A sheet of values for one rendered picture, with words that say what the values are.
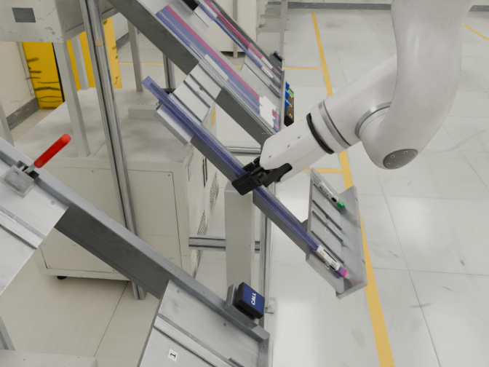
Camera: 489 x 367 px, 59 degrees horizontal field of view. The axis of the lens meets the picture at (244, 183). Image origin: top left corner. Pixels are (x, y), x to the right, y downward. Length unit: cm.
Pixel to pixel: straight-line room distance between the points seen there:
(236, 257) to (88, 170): 76
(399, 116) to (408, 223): 180
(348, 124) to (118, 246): 38
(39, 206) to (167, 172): 91
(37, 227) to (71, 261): 129
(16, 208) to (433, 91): 53
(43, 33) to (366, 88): 104
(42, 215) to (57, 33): 89
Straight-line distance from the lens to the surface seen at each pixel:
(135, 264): 68
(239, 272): 104
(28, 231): 60
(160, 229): 164
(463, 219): 249
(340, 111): 66
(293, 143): 67
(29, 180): 61
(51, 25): 144
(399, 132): 58
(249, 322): 72
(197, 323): 68
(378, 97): 64
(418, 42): 57
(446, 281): 207
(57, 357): 93
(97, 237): 67
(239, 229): 96
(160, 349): 61
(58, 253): 189
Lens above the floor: 132
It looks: 32 degrees down
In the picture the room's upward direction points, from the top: straight up
